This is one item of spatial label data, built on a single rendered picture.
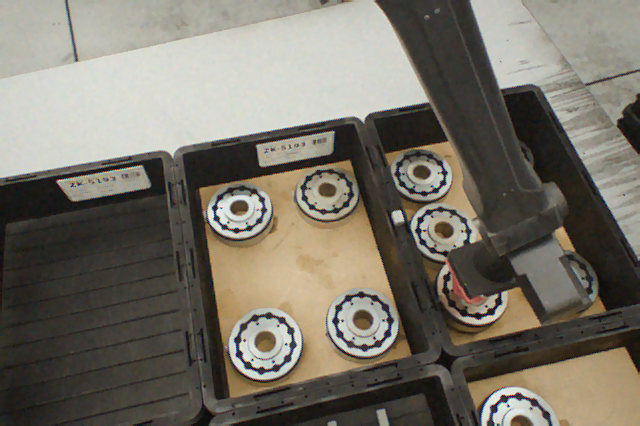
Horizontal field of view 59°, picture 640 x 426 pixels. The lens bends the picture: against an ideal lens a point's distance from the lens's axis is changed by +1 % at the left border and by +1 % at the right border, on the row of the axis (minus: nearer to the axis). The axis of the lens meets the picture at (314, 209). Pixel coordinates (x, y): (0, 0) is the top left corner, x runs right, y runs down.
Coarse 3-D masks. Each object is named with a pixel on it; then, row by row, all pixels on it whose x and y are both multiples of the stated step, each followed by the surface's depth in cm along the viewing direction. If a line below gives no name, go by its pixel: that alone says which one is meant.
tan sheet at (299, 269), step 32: (288, 192) 93; (288, 224) 90; (352, 224) 90; (224, 256) 87; (256, 256) 87; (288, 256) 87; (320, 256) 87; (352, 256) 87; (224, 288) 85; (256, 288) 85; (288, 288) 85; (320, 288) 85; (352, 288) 85; (384, 288) 85; (224, 320) 82; (320, 320) 82; (224, 352) 80; (320, 352) 80
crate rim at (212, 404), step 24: (336, 120) 88; (360, 120) 88; (192, 144) 86; (216, 144) 86; (240, 144) 86; (384, 192) 81; (384, 216) 80; (192, 240) 77; (192, 264) 77; (408, 264) 76; (192, 288) 74; (408, 288) 75; (432, 336) 71; (408, 360) 69; (432, 360) 69; (288, 384) 68; (312, 384) 68; (336, 384) 68; (216, 408) 67; (240, 408) 67
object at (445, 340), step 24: (504, 96) 91; (552, 120) 89; (384, 168) 84; (576, 168) 84; (408, 240) 78; (624, 240) 78; (432, 288) 74; (432, 312) 72; (600, 312) 73; (624, 312) 73; (504, 336) 71; (528, 336) 71
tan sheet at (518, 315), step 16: (432, 144) 98; (448, 144) 98; (448, 160) 96; (448, 192) 93; (464, 192) 93; (464, 208) 92; (560, 240) 89; (432, 272) 86; (512, 304) 84; (528, 304) 84; (512, 320) 82; (528, 320) 82; (560, 320) 82; (464, 336) 81; (480, 336) 81
